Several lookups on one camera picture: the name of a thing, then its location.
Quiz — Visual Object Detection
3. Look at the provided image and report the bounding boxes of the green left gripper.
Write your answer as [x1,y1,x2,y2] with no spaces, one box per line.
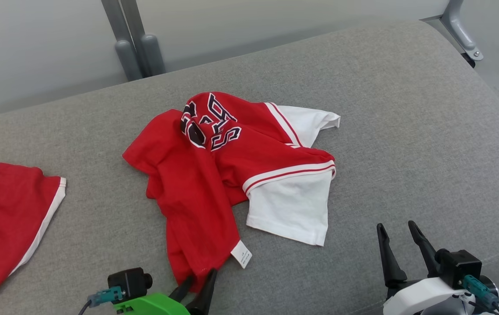
[113,268,218,315]

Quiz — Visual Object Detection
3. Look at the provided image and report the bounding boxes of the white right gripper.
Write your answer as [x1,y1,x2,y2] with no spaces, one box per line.
[376,220,471,315]

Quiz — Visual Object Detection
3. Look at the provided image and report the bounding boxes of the red lettered jersey white sleeves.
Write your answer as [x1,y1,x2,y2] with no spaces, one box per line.
[122,91,341,293]

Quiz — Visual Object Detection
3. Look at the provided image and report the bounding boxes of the red shorts white trim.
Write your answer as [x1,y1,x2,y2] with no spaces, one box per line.
[0,162,67,301]

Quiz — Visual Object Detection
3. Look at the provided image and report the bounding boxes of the grey fabric sofa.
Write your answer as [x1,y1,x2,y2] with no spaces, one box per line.
[0,17,499,315]

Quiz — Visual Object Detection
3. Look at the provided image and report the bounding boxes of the teal right camera cable connector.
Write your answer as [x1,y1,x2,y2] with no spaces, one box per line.
[462,274,499,315]

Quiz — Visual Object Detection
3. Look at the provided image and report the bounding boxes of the teal camera cable connector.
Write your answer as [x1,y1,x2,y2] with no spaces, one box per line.
[78,286,126,315]
[462,274,499,315]

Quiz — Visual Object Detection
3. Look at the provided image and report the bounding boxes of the teal left camera cable connector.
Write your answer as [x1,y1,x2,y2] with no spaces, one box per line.
[78,286,126,315]

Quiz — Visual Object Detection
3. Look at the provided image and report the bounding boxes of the grey metal bracket foot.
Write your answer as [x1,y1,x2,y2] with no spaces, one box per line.
[441,0,484,68]

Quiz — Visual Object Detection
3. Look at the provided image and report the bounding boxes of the grey metal partition post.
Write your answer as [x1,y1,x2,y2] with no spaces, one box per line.
[101,0,143,82]
[120,0,167,77]

